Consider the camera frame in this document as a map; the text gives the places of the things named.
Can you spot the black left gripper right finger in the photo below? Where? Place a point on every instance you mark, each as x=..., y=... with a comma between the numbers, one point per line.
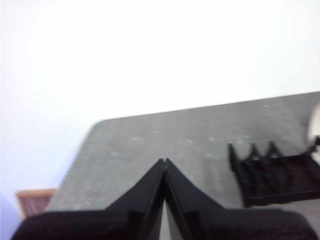
x=205, y=222

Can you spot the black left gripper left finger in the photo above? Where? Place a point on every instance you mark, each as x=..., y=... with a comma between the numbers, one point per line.
x=130, y=220

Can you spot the black plate rack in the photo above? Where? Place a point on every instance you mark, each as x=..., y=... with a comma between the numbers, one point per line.
x=272, y=177

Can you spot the beige plate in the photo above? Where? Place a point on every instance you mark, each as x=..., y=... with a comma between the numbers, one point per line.
x=315, y=125

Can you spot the brown wooden object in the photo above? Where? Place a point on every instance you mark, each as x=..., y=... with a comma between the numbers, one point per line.
x=35, y=200

